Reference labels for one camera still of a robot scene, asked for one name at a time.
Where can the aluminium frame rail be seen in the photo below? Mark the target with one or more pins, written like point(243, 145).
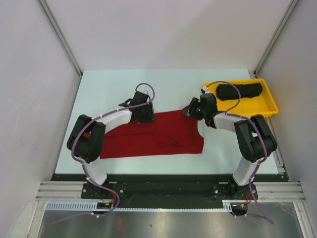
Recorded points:
point(262, 191)

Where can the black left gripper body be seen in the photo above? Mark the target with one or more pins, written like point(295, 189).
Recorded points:
point(146, 114)

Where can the rolled black t shirt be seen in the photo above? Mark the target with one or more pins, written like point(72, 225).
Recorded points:
point(227, 92)

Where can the red t shirt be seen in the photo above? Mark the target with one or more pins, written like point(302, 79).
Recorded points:
point(171, 133)

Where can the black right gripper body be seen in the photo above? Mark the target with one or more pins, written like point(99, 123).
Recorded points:
point(201, 111)

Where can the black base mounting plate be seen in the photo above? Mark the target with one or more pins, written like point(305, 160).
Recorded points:
point(210, 186)

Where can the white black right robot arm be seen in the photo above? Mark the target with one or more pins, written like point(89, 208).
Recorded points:
point(255, 139)

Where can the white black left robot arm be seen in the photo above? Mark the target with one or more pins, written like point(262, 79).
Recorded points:
point(87, 137)

